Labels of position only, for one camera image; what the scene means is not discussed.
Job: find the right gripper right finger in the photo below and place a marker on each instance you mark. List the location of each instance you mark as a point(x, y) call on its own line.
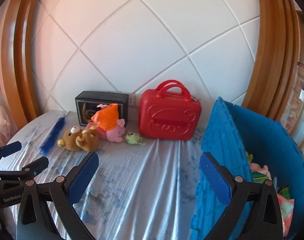
point(265, 220)

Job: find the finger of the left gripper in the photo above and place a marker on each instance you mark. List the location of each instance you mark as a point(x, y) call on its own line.
point(10, 149)
point(28, 172)

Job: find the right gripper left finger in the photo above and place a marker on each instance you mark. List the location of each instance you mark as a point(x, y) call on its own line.
point(68, 190)

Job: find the brown bear plush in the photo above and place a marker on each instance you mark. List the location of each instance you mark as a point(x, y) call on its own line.
point(76, 139)

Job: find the pink pig plush orange dress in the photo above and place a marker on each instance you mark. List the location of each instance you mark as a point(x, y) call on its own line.
point(110, 127)

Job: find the green one-eyed monster plush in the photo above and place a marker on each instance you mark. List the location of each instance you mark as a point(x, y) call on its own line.
point(134, 139)

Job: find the pink sanitary pad pack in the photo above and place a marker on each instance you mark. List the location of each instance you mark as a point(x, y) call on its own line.
point(286, 205)

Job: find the blue feather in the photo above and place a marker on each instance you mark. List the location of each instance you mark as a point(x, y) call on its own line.
point(53, 135)

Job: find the blue plastic storage crate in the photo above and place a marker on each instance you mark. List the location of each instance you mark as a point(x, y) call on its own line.
point(233, 132)

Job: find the light blue bed sheet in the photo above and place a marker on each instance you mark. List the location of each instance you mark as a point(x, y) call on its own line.
point(138, 192)

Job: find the red mini suitcase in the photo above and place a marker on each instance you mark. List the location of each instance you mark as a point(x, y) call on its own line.
point(168, 112)

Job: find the wooden frame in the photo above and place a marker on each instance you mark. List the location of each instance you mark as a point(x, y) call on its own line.
point(17, 20)

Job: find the white wall socket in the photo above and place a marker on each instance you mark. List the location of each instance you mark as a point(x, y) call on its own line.
point(132, 100)

